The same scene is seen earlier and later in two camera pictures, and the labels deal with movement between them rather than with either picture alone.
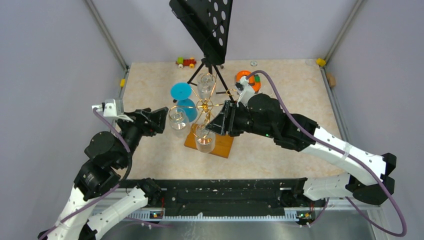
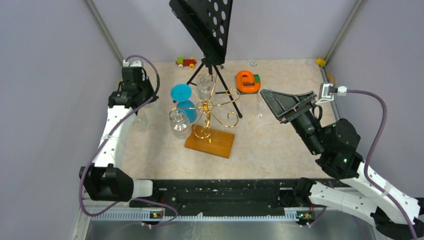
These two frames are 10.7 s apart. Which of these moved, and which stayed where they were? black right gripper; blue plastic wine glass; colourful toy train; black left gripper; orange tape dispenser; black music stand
Moved: black left gripper; black right gripper
Stayed: colourful toy train; black music stand; blue plastic wine glass; orange tape dispenser
